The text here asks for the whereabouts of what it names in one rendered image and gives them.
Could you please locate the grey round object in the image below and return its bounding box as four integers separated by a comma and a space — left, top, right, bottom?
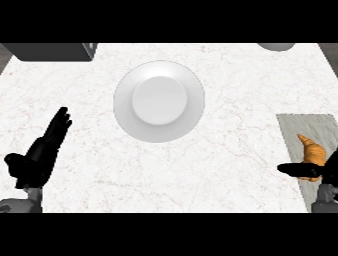
257, 43, 297, 53

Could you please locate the white oval plate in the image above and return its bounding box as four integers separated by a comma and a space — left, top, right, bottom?
112, 60, 207, 144

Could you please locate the orange croissant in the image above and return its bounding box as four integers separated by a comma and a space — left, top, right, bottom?
295, 133, 329, 183

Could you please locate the dark grey box appliance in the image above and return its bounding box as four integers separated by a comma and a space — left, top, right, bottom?
1, 43, 100, 63

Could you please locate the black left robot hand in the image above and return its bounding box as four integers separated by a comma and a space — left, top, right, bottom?
3, 106, 74, 190

